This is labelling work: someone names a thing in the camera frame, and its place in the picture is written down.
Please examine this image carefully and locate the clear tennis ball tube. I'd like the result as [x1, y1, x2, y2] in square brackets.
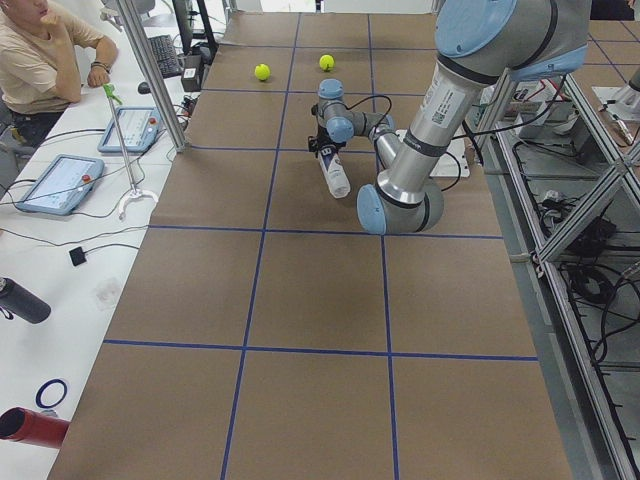
[318, 145, 351, 199]

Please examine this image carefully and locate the yellow tennis ball with logo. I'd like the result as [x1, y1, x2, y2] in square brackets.
[318, 54, 335, 72]

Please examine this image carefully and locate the black power adapter box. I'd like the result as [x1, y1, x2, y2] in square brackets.
[181, 55, 204, 92]

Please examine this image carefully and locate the reacher grabber stick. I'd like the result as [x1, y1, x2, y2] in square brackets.
[102, 84, 158, 220]

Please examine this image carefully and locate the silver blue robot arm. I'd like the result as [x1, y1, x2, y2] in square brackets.
[308, 1, 591, 235]

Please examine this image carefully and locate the black water bottle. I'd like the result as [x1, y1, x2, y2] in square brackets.
[1, 277, 51, 324]

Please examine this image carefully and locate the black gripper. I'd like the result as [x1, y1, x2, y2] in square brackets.
[316, 127, 347, 150]

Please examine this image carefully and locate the blue tape ring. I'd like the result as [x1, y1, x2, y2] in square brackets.
[36, 378, 69, 409]

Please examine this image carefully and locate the small black square device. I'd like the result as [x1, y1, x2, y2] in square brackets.
[69, 246, 87, 267]

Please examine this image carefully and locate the near blue teach pendant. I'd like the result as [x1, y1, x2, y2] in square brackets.
[15, 154, 104, 216]

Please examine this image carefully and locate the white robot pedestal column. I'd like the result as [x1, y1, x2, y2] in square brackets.
[430, 139, 470, 179]

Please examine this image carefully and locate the seated person beige shirt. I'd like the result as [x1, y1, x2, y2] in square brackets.
[1, 1, 118, 147]

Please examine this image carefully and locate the black computer mouse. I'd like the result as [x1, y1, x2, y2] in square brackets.
[137, 82, 151, 95]

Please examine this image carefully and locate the red cylinder tube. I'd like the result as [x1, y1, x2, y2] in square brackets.
[1, 407, 70, 449]

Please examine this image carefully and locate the aluminium frame post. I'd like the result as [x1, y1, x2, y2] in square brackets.
[116, 0, 187, 153]

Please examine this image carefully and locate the black keyboard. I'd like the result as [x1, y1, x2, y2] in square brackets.
[147, 35, 182, 78]

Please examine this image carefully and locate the far blue teach pendant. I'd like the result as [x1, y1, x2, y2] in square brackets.
[97, 107, 162, 154]

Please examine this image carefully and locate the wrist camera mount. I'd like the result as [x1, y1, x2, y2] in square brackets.
[307, 136, 323, 157]

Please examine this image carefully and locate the yellow tennis ball plain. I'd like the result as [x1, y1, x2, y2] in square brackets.
[254, 63, 271, 82]

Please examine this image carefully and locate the blue teach pendant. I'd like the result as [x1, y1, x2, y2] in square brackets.
[15, 154, 104, 216]
[97, 107, 162, 154]

